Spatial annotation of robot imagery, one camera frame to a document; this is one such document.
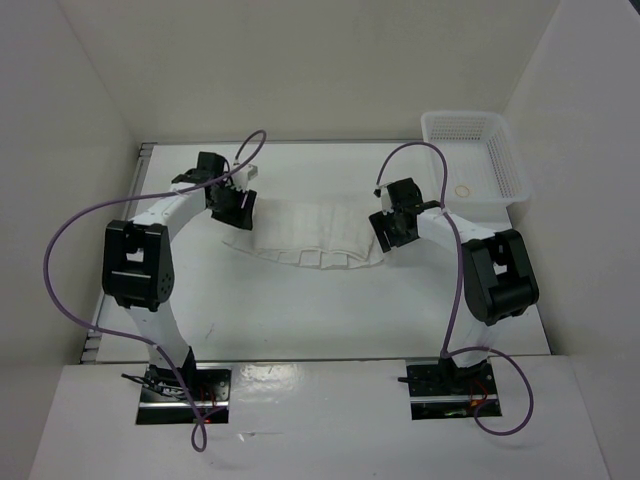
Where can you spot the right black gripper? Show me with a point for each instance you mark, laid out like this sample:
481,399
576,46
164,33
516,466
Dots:
380,223

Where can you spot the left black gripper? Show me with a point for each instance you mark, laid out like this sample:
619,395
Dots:
241,217

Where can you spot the white pleated skirt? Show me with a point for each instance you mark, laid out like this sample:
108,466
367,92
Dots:
323,236

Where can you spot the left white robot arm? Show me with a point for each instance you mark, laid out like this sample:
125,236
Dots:
138,269

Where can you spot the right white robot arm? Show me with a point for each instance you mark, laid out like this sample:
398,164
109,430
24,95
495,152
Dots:
494,276

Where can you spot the yellow rubber band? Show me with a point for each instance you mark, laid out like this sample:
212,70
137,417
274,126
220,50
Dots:
462,191

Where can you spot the white plastic mesh basket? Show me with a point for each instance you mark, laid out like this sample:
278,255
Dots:
475,149

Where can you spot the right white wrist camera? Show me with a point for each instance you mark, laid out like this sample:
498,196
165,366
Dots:
382,193

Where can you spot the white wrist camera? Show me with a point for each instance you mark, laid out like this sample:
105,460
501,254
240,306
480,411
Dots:
382,193
240,180

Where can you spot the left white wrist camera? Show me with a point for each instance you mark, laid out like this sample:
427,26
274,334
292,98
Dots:
240,180

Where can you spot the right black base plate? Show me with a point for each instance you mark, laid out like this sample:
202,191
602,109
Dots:
440,390

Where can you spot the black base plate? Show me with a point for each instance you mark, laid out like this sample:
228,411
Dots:
440,390
165,403

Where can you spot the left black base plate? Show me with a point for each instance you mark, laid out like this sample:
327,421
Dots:
165,403

